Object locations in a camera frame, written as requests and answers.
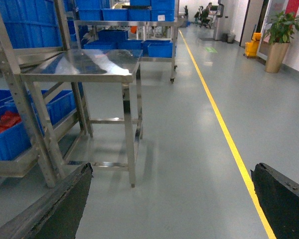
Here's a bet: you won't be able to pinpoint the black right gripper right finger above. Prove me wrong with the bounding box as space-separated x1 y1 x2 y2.
251 163 299 239

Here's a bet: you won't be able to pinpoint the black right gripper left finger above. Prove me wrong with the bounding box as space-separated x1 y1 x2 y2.
0 163 93 239

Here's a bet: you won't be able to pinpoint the blue bin with bubble wrap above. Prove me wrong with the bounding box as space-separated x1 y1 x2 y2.
0 90 75 161

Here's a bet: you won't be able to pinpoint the stainless steel shelf rack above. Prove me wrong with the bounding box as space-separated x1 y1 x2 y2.
0 0 94 189

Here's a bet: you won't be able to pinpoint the red bubble wrap sheets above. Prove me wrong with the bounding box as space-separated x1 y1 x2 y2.
0 111 22 133

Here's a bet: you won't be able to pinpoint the small stainless steel table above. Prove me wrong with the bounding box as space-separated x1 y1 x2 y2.
19 49 143 187

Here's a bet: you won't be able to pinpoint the yellow mop bucket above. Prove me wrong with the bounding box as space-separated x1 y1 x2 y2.
244 32 262 58

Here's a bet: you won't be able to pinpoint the gold planter with plant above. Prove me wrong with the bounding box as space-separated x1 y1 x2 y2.
263 11 299 73

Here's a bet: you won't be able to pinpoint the seated person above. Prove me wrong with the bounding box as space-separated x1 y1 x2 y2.
202 2 213 28

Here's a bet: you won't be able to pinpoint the wheeled steel cart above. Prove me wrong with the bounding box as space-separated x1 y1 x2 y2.
74 0 179 82

